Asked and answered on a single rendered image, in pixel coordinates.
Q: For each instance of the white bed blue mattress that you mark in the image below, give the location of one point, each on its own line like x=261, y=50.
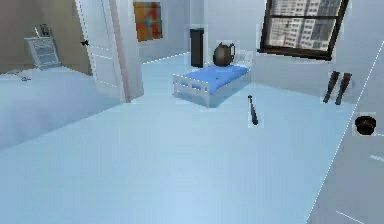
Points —
x=213, y=80

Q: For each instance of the black baseball bat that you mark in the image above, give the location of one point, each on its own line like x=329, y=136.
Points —
x=252, y=110

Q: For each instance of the black tall bin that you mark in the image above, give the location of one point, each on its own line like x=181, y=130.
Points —
x=197, y=47

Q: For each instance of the brown round kettle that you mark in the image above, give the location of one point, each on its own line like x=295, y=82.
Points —
x=223, y=55

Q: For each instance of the white room door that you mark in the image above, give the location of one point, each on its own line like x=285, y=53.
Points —
x=100, y=50

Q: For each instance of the dark framed window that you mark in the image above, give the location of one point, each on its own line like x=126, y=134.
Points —
x=301, y=26

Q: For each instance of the dark brown leaning board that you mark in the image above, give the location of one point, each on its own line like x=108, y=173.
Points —
x=343, y=88
x=331, y=86

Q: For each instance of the black round bowl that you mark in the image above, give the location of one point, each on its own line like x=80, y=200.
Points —
x=365, y=125

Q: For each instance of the orange framed wall picture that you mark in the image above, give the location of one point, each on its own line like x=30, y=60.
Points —
x=148, y=20

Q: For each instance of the grey small picture frame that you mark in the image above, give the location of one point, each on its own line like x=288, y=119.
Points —
x=43, y=30

